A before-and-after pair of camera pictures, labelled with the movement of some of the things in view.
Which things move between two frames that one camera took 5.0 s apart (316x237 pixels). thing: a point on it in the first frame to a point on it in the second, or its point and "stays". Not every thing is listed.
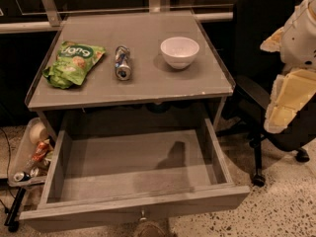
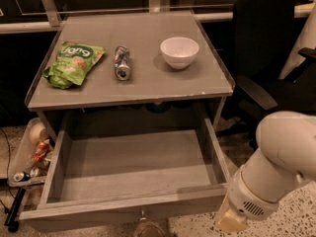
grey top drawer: (105, 176) stays
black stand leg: (10, 220) stays
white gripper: (298, 42) to (247, 199)
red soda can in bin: (39, 151) stays
